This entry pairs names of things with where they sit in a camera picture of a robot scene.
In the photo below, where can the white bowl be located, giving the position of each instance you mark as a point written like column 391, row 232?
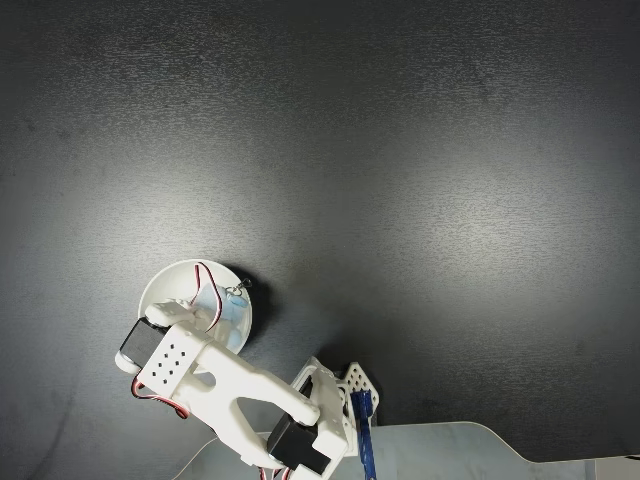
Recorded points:
column 170, row 280

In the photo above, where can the blue table clamp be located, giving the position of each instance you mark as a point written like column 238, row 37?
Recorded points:
column 365, row 435

